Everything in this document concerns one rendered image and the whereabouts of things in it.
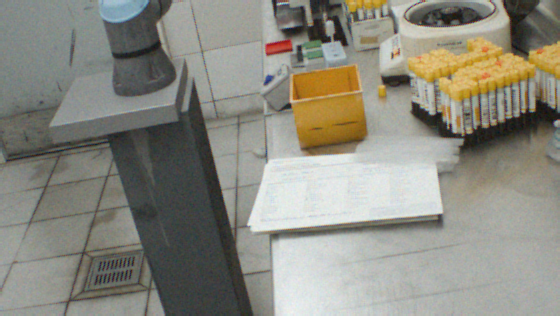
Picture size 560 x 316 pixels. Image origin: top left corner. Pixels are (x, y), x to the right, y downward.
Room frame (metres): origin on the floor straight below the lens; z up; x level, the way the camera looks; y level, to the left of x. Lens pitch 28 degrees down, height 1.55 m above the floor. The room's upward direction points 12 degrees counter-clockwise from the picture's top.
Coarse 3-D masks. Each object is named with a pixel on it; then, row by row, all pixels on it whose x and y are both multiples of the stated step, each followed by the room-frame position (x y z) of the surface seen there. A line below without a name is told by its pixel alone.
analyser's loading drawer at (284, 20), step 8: (280, 0) 2.03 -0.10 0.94; (288, 0) 2.03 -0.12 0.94; (280, 8) 1.99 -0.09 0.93; (288, 8) 1.99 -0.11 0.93; (296, 8) 1.98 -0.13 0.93; (280, 16) 1.93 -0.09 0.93; (288, 16) 1.93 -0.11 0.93; (296, 16) 1.93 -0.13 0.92; (280, 24) 1.93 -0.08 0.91; (288, 24) 1.93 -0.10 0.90; (296, 24) 1.93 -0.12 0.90
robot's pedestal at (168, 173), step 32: (192, 96) 1.69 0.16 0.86; (160, 128) 1.59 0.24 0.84; (192, 128) 1.59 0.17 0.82; (128, 160) 1.59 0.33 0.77; (160, 160) 1.59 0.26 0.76; (192, 160) 1.59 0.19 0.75; (128, 192) 1.60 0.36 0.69; (160, 192) 1.59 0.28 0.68; (192, 192) 1.59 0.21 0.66; (160, 224) 1.59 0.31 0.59; (192, 224) 1.59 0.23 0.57; (224, 224) 1.68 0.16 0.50; (160, 256) 1.59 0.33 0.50; (192, 256) 1.59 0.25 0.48; (224, 256) 1.58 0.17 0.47; (160, 288) 1.60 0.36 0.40; (192, 288) 1.59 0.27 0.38; (224, 288) 1.59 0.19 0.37
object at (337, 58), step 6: (330, 42) 1.54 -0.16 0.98; (336, 42) 1.54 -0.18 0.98; (324, 48) 1.52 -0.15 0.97; (330, 48) 1.51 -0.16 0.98; (336, 48) 1.50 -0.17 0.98; (342, 48) 1.50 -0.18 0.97; (324, 54) 1.50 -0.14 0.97; (330, 54) 1.48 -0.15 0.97; (336, 54) 1.47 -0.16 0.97; (342, 54) 1.46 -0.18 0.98; (324, 60) 1.51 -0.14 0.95; (330, 60) 1.45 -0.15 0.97; (336, 60) 1.45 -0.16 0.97; (342, 60) 1.45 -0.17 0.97; (330, 66) 1.45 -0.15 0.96; (336, 66) 1.45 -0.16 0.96
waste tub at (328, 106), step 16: (352, 64) 1.40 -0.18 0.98; (304, 80) 1.41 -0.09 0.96; (320, 80) 1.40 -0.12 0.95; (336, 80) 1.40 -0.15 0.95; (352, 80) 1.40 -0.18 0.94; (304, 96) 1.41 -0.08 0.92; (320, 96) 1.28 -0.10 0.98; (336, 96) 1.27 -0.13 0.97; (352, 96) 1.27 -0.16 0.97; (304, 112) 1.28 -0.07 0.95; (320, 112) 1.28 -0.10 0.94; (336, 112) 1.27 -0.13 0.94; (352, 112) 1.27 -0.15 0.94; (304, 128) 1.28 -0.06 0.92; (320, 128) 1.28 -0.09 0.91; (336, 128) 1.28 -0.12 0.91; (352, 128) 1.27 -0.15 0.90; (304, 144) 1.28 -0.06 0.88; (320, 144) 1.28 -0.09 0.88
